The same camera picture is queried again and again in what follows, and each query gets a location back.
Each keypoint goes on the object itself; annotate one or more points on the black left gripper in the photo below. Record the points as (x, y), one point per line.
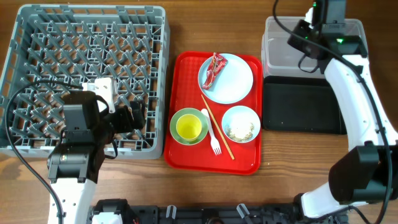
(122, 112)

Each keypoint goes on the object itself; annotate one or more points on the yellow plastic cup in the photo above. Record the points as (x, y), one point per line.
(189, 127)

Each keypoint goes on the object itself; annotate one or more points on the red snack wrapper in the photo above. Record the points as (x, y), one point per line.
(218, 62)

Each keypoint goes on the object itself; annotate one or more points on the light blue small bowl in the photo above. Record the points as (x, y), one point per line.
(241, 114)

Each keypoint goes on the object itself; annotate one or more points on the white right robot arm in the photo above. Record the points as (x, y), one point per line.
(368, 172)

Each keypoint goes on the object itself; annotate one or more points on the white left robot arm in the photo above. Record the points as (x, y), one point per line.
(75, 162)

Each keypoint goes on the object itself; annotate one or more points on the clear plastic waste bin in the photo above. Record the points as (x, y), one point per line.
(280, 59)

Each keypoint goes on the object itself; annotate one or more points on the black food waste tray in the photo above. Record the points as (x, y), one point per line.
(301, 105)

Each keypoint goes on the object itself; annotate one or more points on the grey plastic dishwasher rack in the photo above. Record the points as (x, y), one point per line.
(54, 48)

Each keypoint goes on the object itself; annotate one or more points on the red plastic tray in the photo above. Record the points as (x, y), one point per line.
(186, 93)

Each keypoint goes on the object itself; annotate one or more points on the green saucer bowl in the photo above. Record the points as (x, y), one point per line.
(182, 112)

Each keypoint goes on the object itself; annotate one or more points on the wooden chopstick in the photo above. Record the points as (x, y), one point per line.
(218, 128)

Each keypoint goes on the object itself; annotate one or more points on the white plastic fork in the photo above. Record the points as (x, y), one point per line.
(215, 145)

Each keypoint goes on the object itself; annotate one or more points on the rice and nut leftovers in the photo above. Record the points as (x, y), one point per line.
(240, 131)

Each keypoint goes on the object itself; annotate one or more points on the large light blue plate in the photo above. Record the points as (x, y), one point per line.
(232, 84)

